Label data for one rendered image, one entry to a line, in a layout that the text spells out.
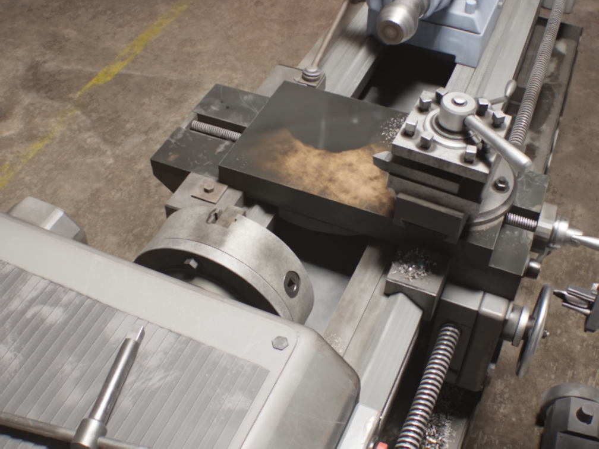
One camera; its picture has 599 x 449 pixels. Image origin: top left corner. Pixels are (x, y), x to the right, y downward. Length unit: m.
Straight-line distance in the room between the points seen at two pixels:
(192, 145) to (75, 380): 1.00
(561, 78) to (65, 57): 2.21
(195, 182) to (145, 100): 1.74
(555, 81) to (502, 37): 0.71
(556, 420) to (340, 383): 1.40
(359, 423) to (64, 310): 0.31
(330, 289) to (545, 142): 1.17
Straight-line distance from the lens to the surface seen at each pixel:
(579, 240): 1.48
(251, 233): 1.00
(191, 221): 1.02
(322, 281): 1.57
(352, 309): 1.39
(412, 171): 1.28
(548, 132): 2.57
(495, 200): 1.46
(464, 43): 1.98
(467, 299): 1.48
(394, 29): 1.61
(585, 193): 3.01
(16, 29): 3.97
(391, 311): 1.37
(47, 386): 0.73
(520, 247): 1.49
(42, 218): 0.94
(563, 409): 2.12
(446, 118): 1.26
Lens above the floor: 1.94
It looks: 44 degrees down
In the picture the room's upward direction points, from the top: 1 degrees clockwise
